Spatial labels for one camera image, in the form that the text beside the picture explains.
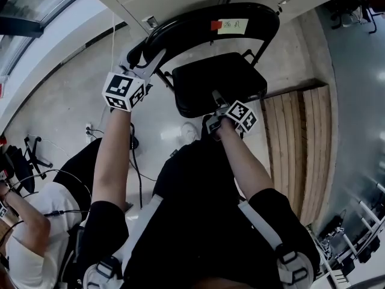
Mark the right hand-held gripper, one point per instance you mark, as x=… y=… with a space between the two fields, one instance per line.
x=240 y=116

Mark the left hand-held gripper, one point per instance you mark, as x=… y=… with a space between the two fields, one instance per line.
x=120 y=89

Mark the black folding chair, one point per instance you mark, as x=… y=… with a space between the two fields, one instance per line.
x=216 y=80

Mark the person's right forearm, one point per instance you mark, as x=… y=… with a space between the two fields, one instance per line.
x=246 y=164

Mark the another person's forearm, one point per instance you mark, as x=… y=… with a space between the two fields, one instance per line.
x=30 y=221

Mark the person's left forearm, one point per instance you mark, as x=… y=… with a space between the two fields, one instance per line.
x=111 y=161

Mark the black star chair base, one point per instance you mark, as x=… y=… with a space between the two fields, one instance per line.
x=33 y=158

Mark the black armrest chair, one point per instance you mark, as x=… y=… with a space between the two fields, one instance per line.
x=338 y=18

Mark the person's left white shoe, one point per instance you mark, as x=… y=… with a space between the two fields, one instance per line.
x=190 y=132

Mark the pale paper label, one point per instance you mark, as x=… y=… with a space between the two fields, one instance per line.
x=233 y=26

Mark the red tape piece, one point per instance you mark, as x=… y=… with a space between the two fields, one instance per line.
x=216 y=25

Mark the wooden slat platform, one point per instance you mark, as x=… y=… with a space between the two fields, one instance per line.
x=312 y=149

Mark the person's black clothed body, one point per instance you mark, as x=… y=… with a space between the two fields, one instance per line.
x=195 y=206

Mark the dark round seat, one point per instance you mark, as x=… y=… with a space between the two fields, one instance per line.
x=78 y=161

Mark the black framed window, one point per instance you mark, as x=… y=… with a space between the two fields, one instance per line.
x=30 y=4

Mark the white chest harness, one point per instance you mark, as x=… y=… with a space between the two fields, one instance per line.
x=258 y=221

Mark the white bag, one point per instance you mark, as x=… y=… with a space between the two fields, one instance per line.
x=358 y=12

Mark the white metal rack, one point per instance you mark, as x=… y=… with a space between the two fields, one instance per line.
x=368 y=218

